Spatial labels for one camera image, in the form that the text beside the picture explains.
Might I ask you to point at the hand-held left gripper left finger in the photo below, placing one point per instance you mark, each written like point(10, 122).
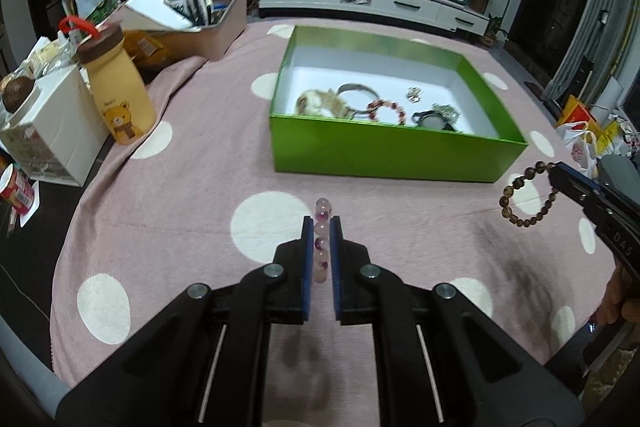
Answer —
point(307, 287)

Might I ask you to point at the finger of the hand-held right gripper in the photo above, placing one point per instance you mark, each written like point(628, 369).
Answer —
point(572, 194)
point(575, 179)

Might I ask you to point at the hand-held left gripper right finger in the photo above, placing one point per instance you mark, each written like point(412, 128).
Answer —
point(336, 287)

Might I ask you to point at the green cardboard box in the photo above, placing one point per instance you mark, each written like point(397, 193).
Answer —
point(375, 152)

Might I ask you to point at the person's right hand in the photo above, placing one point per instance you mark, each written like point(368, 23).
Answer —
point(617, 297)

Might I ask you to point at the white plastic bag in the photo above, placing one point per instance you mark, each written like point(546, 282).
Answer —
point(580, 147)

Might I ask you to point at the person's grey trousers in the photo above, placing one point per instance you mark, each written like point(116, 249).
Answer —
point(620, 174)

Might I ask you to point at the yellow bag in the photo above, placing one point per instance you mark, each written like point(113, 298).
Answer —
point(610, 137)

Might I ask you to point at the orange cardboard box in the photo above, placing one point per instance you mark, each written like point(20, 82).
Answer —
point(575, 112)

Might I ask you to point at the dark wrist watch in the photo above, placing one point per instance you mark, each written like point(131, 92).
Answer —
point(422, 117)

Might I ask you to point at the grey curtain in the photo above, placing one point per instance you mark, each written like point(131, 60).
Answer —
point(615, 17)

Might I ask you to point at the small potted floor plant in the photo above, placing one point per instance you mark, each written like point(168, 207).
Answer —
point(492, 32)

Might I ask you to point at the small silver charm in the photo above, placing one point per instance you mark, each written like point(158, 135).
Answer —
point(414, 94)

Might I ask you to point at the silver bangle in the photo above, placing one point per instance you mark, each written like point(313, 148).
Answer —
point(357, 86)

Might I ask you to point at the beige desk organizer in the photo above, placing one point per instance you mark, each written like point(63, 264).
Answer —
point(225, 32)

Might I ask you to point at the yellow bear bottle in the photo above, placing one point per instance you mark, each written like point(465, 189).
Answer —
point(120, 87)

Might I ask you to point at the yellow snack packet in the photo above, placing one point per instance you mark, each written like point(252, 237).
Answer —
point(145, 49)

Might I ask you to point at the white mini drawer cabinet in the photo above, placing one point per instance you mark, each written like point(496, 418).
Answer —
point(55, 132)

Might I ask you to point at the red and white cup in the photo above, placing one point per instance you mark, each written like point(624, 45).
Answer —
point(15, 192)

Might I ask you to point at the white paper sheet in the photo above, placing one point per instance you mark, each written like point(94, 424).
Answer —
point(150, 7)

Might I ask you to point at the green patterned bag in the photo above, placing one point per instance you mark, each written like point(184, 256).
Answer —
point(107, 9)

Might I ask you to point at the brown round object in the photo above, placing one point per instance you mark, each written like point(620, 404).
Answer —
point(17, 94)

